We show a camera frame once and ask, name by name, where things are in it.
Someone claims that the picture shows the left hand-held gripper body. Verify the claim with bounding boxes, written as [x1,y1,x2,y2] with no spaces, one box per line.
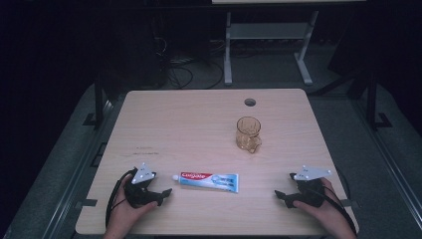
[122,161,165,210]

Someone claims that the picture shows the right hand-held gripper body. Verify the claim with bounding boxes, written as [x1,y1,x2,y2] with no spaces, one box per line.
[288,164,332,209]

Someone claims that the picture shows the person's right hand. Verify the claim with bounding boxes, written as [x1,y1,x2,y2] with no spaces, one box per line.
[293,176,358,239]

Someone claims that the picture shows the person's left hand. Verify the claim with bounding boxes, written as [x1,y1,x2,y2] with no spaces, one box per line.
[103,174,159,239]

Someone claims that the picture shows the toothpaste tube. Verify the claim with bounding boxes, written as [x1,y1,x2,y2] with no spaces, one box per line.
[171,171,240,194]

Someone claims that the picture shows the clear glass mug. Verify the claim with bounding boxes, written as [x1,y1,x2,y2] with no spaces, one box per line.
[235,116,264,155]

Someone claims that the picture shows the white metal stand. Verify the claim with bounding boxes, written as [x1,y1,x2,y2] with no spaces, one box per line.
[223,10,320,87]

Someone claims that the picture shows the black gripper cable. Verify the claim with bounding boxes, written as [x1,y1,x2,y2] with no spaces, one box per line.
[105,168,137,230]
[313,175,358,235]

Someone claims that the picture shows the aluminium frame rail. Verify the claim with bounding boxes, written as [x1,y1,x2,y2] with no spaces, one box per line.
[351,98,422,230]
[41,99,115,239]

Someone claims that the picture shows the black metal post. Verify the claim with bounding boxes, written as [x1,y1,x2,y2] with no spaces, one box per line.
[364,71,393,131]
[83,74,108,128]

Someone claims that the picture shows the black floor cables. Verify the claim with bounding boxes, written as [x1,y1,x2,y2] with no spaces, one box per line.
[155,36,227,91]

